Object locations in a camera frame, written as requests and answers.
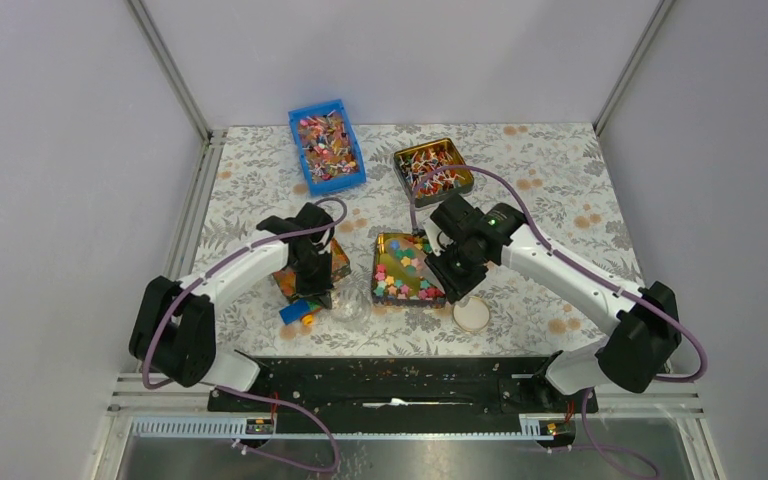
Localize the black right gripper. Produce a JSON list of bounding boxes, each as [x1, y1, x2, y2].
[[425, 239, 489, 305]]

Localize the floral tablecloth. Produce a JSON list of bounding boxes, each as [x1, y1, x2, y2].
[[216, 123, 641, 356]]

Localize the gold tin pastel candies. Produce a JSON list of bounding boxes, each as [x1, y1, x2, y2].
[[272, 238, 351, 304]]

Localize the gold tin with lollipops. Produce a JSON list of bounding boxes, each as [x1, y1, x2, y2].
[[393, 138, 475, 209]]

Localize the white round jar lid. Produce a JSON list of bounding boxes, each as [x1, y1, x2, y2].
[[452, 296, 491, 333]]

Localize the gold tin star candies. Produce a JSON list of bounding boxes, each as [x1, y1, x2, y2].
[[370, 232, 447, 309]]

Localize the blue plastic candy bin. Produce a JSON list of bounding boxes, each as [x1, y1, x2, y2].
[[288, 99, 367, 196]]

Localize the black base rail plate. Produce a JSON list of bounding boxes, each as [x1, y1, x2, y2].
[[208, 357, 598, 435]]

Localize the colourful toy block truck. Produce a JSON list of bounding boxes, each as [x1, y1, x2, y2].
[[279, 299, 323, 325]]

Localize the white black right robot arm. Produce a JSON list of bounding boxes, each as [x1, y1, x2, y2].
[[425, 195, 682, 412]]

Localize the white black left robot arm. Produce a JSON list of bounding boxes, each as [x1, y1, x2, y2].
[[128, 202, 340, 411]]

